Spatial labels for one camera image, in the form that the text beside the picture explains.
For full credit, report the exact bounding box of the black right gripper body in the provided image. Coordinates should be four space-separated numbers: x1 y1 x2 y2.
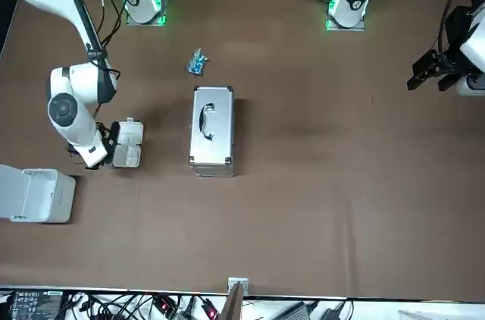
97 122 115 168

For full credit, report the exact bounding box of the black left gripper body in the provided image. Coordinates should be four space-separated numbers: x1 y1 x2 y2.
435 5 474 74

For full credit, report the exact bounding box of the white open pill box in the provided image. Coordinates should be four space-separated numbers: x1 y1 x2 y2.
112 118 145 169

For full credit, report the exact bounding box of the white bin with raised lid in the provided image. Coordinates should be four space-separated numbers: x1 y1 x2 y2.
0 163 77 224

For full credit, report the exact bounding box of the aluminium first aid case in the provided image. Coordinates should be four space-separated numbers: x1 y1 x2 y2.
188 85 236 178

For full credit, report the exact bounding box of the blue and white packet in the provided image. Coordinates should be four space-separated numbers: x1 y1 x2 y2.
185 48 209 77

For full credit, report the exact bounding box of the black plug with red light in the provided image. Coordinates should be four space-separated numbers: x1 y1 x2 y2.
200 299 221 320
155 296 180 315

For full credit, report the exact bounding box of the black labelled power adapter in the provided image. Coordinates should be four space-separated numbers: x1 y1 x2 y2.
7 289 64 320

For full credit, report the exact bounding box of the black power brick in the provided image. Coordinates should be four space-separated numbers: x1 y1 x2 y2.
321 306 355 320

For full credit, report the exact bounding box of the black cable sleeve on arm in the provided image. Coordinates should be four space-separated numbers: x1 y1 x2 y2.
69 0 114 82

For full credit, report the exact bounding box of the aluminium frame post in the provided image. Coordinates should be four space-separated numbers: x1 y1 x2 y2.
221 277 250 320

